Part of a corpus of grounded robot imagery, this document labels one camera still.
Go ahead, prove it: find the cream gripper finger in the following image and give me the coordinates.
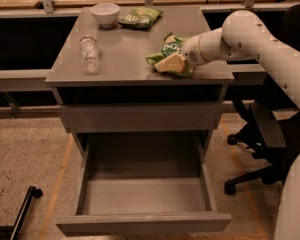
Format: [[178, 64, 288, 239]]
[[155, 52, 186, 73]]

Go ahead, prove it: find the green rice chip bag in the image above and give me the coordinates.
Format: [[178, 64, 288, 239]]
[[146, 33, 193, 77]]

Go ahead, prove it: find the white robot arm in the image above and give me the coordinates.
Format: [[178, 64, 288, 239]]
[[155, 10, 300, 240]]

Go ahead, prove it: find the small green snack bag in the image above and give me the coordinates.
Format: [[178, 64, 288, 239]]
[[118, 7, 163, 30]]

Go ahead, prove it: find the closed grey upper drawer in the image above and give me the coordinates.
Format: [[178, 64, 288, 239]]
[[60, 102, 222, 133]]

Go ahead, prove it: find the grey drawer cabinet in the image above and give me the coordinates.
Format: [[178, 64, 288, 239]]
[[46, 6, 233, 155]]

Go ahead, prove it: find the open grey middle drawer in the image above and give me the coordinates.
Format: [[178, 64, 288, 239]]
[[56, 132, 231, 236]]

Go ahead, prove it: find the white ceramic bowl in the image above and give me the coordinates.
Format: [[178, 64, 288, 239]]
[[90, 3, 120, 27]]

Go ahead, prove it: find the clear plastic water bottle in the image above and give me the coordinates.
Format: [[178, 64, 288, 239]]
[[80, 35, 101, 74]]

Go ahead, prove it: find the black office chair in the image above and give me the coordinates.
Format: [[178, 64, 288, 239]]
[[224, 4, 300, 194]]

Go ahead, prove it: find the black metal stand leg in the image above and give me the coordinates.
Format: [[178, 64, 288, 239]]
[[0, 186, 43, 240]]

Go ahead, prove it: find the grey metal frame rail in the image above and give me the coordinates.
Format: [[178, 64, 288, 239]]
[[0, 69, 51, 92]]

